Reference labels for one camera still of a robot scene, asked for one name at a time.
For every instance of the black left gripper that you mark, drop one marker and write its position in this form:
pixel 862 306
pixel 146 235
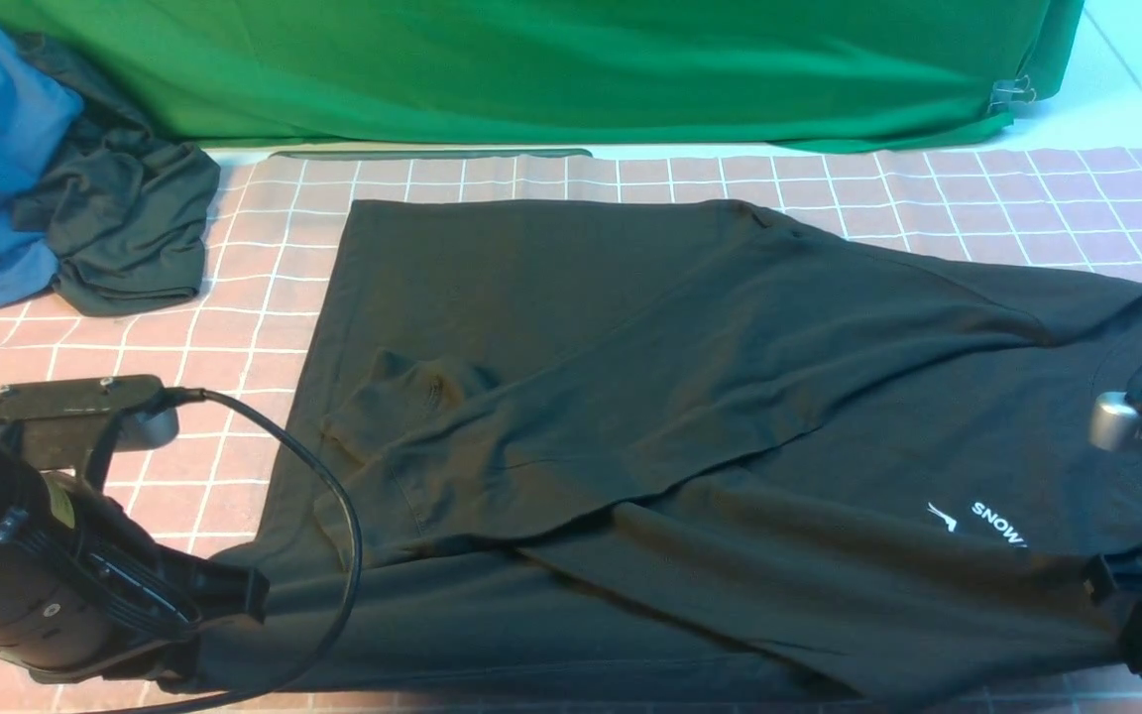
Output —
pixel 85 592

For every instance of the dark gray long-sleeve shirt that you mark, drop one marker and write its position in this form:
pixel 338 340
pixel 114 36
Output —
pixel 703 450

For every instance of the pink checkered tablecloth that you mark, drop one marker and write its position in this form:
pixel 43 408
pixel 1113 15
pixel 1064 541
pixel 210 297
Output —
pixel 273 232

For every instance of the dark green crumpled garment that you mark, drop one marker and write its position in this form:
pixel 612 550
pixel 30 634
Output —
pixel 123 208

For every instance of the metal binder clip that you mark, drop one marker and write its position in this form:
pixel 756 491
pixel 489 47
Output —
pixel 1007 94

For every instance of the green backdrop cloth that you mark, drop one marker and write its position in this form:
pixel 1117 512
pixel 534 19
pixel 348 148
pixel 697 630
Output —
pixel 831 76

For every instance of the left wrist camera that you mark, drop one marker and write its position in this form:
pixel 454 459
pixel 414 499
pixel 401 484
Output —
pixel 79 424

